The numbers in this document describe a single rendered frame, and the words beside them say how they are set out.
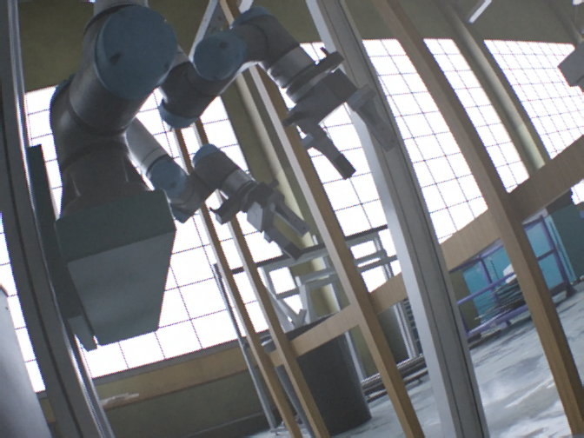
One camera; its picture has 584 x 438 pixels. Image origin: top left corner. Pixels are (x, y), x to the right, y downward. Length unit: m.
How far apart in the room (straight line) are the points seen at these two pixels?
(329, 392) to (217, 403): 4.29
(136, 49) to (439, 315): 0.77
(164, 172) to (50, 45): 8.97
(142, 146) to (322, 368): 2.60
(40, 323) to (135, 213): 0.26
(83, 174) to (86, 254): 0.12
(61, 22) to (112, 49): 9.84
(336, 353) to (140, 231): 3.08
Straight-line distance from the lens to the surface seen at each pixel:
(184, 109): 0.96
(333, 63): 0.98
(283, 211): 1.25
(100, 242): 0.69
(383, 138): 0.90
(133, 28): 0.72
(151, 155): 1.27
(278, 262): 5.40
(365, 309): 1.74
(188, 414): 7.74
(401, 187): 1.21
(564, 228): 7.22
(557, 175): 1.13
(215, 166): 1.36
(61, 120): 0.81
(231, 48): 0.85
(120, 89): 0.70
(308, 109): 0.96
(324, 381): 3.66
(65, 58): 9.89
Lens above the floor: 0.44
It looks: 16 degrees up
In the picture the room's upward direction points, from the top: 23 degrees counter-clockwise
